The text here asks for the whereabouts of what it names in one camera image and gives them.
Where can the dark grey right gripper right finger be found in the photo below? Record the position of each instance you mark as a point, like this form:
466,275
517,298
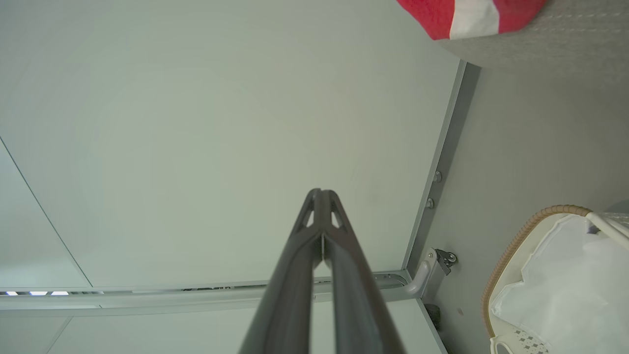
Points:
356,305

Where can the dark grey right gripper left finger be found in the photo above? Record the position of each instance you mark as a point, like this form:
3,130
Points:
290,295

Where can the red garment with white stripes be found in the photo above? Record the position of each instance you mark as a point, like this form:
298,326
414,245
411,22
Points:
471,17

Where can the wicker rimmed laundry basket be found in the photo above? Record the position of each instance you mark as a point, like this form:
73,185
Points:
506,255

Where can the small black caster wheel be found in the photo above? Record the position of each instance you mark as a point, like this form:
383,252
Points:
446,259

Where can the white diamond patterned fabric piece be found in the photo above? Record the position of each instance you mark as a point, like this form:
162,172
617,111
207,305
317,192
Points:
521,341

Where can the white sheer fabric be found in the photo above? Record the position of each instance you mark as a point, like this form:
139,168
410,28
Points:
575,295

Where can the grey horizontal frame rail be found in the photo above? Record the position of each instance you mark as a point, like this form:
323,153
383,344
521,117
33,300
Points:
147,297

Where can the grey partition frame post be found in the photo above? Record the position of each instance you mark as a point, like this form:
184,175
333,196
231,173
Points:
444,167

